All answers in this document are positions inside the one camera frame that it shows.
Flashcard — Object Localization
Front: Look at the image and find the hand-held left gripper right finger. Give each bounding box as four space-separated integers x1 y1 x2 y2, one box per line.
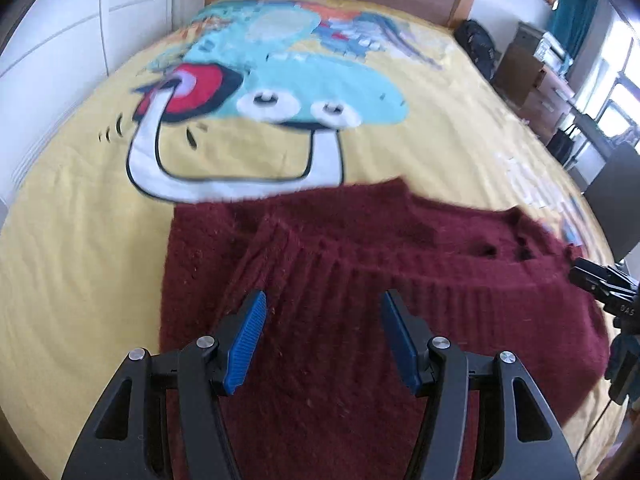
380 290 583 480

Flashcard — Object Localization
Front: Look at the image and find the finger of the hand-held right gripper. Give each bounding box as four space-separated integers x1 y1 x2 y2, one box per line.
569 270 626 307
575 257 640 291

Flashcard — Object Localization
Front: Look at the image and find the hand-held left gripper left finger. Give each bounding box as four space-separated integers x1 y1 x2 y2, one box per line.
61 290 268 480

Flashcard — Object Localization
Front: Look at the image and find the maroon knitted sweater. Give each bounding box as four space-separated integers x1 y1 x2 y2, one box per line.
159 176 612 480

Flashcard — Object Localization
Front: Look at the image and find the grey office chair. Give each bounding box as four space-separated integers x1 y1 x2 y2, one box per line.
584 142 640 262

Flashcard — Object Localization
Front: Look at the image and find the black bag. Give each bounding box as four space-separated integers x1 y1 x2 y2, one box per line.
547 127 581 168

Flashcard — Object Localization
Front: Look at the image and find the desk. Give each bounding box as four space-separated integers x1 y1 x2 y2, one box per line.
570 105 621 161

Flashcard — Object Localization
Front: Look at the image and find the window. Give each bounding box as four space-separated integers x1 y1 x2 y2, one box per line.
595 35 640 146

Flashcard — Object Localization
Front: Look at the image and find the yellow printed blanket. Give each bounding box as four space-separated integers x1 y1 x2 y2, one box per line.
0 0 626 480

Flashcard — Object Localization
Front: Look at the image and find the wooden drawer cabinet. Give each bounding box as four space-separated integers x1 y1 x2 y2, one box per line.
492 42 576 136

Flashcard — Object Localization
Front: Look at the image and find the grey printer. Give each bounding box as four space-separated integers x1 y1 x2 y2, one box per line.
515 22 573 73

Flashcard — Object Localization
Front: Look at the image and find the black backpack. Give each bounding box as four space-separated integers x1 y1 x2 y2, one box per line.
452 19 498 81

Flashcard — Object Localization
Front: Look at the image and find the teal curtain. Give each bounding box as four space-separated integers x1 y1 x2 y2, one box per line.
547 0 601 61

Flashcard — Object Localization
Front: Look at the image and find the white wardrobe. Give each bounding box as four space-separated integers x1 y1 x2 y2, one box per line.
0 0 211 206

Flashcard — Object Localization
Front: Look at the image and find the black cable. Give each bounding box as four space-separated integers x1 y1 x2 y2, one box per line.
574 399 626 462

